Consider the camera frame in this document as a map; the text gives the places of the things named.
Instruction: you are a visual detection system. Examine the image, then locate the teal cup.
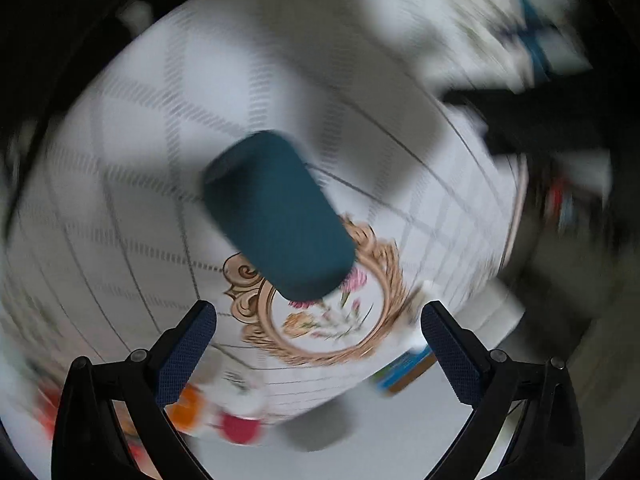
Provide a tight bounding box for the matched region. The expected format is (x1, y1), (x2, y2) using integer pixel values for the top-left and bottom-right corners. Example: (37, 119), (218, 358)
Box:
(202, 130), (356, 300)

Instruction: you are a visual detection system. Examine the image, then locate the colourful printed box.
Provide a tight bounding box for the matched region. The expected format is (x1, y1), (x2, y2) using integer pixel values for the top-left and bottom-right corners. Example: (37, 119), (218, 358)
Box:
(370, 346), (437, 397)

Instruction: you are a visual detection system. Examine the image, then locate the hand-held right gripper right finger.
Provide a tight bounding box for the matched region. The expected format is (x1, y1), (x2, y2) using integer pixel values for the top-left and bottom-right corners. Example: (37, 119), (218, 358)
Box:
(420, 300), (586, 480)

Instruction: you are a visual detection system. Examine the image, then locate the white checked floral tablecloth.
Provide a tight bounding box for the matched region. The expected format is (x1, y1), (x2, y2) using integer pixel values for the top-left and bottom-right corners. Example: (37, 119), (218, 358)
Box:
(0, 0), (551, 426)

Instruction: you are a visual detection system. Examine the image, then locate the black object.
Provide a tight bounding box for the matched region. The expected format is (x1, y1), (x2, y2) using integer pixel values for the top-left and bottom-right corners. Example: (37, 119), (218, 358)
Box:
(442, 72), (613, 158)

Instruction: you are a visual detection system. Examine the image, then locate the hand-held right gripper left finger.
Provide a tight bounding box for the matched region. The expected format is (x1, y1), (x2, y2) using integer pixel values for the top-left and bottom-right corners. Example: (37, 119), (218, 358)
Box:
(51, 300), (218, 480)

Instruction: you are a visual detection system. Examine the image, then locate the red and orange packet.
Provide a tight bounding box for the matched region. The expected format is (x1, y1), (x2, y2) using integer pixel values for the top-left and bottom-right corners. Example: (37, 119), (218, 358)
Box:
(165, 382), (266, 446)

